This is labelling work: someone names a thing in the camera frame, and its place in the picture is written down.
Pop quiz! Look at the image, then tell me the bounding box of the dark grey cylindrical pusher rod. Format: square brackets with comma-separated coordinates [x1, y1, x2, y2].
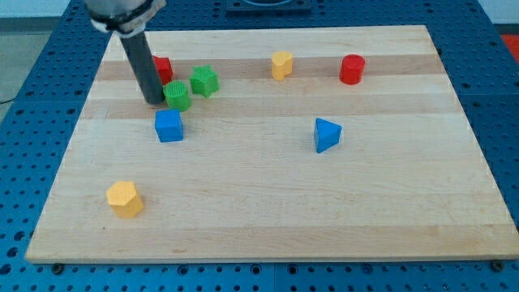
[121, 32, 165, 105]

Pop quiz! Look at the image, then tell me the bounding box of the green cylinder block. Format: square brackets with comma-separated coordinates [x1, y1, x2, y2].
[163, 81, 191, 112]

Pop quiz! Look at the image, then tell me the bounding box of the green star block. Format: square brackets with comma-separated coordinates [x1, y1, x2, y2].
[190, 65, 220, 98]

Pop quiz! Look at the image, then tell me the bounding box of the red block behind rod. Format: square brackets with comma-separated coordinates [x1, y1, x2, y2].
[153, 55, 174, 85]

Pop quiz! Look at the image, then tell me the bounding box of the blue cube block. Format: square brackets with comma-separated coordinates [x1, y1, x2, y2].
[155, 109, 184, 143]

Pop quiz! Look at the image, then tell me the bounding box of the yellow heart block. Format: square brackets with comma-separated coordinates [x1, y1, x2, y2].
[271, 51, 294, 80]

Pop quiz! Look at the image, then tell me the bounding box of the yellow hexagon block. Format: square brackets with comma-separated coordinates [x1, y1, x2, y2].
[106, 181, 144, 219]

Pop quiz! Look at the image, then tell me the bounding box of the light wooden board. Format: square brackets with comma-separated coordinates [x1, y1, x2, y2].
[26, 25, 518, 264]

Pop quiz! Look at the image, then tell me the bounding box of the blue triangle block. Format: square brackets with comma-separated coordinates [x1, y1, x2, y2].
[313, 118, 342, 153]

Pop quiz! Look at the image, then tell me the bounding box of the red cylinder block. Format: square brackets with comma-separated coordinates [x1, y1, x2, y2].
[339, 54, 366, 85]

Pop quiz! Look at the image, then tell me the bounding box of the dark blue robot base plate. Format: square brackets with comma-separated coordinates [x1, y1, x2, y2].
[225, 0, 312, 15]

